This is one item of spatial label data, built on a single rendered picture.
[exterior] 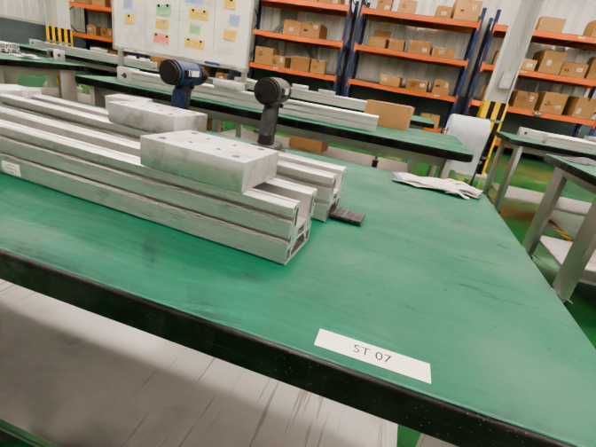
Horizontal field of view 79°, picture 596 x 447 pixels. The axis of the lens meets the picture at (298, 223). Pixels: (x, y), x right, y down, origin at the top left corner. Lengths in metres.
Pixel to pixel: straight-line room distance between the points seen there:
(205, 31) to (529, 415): 3.81
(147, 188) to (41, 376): 0.73
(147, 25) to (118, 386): 3.66
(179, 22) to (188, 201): 3.62
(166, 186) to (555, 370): 0.51
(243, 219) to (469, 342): 0.30
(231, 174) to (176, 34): 3.66
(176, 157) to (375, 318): 0.32
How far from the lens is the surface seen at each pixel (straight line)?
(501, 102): 6.39
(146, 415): 1.04
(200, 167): 0.49
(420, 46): 10.17
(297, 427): 1.03
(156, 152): 0.53
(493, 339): 0.48
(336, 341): 0.38
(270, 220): 0.47
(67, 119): 0.97
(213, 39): 3.90
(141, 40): 4.33
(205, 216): 0.53
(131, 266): 0.47
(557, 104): 10.66
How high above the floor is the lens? 1.01
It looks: 22 degrees down
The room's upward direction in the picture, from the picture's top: 10 degrees clockwise
